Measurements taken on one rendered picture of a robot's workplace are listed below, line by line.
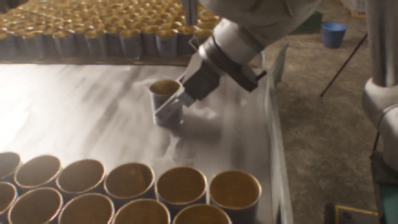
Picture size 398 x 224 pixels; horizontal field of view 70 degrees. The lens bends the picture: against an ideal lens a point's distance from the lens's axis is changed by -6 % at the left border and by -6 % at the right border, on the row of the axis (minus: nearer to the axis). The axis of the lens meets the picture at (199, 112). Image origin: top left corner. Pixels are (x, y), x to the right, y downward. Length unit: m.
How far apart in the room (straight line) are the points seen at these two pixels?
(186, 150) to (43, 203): 0.26
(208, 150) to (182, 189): 0.14
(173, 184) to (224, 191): 0.08
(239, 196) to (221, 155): 0.13
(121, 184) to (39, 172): 0.14
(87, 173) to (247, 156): 0.28
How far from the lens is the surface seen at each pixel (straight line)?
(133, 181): 0.48
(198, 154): 0.57
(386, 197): 1.19
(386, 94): 1.24
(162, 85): 0.66
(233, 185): 0.45
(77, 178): 0.50
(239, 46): 0.52
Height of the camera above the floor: 1.45
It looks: 33 degrees down
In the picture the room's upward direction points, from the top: 2 degrees counter-clockwise
